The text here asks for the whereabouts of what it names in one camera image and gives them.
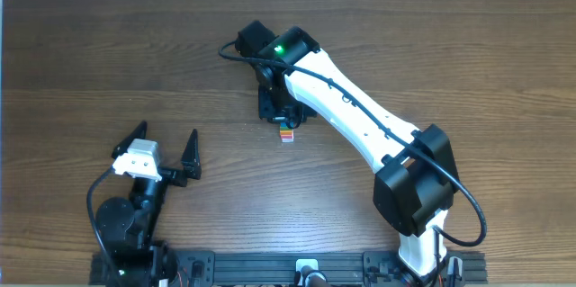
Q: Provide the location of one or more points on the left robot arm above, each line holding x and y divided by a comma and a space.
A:
117, 224

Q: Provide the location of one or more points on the orange cube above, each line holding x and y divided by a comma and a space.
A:
286, 132

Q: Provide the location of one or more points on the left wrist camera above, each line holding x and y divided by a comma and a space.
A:
137, 158

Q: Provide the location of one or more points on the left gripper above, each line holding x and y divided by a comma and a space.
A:
175, 176

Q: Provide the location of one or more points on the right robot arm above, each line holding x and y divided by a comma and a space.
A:
351, 111

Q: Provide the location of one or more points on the white cube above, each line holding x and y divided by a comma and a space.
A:
287, 140

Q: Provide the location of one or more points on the mounting rail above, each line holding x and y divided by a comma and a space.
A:
261, 269

